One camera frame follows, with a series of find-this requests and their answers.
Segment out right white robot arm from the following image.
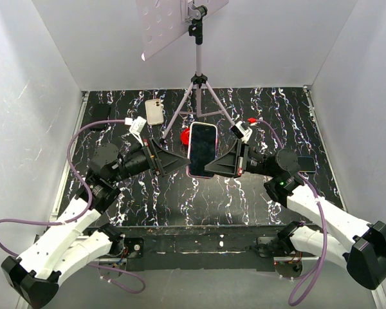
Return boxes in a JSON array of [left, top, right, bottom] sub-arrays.
[[205, 140, 386, 290]]

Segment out lilac tripod stand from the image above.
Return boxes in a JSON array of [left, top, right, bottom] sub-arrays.
[[138, 0, 245, 144]]

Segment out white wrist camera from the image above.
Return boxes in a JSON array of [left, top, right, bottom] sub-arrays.
[[125, 117, 147, 136], [230, 118, 257, 143]]

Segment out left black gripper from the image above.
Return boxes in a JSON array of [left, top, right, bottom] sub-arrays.
[[109, 136, 190, 184]]

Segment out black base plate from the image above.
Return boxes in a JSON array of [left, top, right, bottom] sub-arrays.
[[104, 224, 303, 277]]

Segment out phone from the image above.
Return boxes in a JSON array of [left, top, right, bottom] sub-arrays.
[[187, 122, 217, 178], [145, 99, 164, 126]]

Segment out black smartphone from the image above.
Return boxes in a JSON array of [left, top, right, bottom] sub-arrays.
[[297, 156, 317, 173]]

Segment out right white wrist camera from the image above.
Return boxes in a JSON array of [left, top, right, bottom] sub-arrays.
[[230, 118, 257, 143]]

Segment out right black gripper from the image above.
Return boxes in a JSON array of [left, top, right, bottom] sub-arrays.
[[203, 138, 277, 178]]

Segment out aluminium frame rail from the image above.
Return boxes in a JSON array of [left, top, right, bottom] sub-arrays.
[[15, 91, 91, 309]]

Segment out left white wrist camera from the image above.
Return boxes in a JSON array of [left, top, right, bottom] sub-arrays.
[[125, 117, 147, 136]]

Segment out black phone case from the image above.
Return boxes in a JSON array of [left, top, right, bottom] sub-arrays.
[[90, 104, 111, 131]]

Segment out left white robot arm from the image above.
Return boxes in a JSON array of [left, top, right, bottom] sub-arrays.
[[1, 138, 190, 308]]

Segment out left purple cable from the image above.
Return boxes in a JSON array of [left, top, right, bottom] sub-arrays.
[[0, 118, 147, 294]]

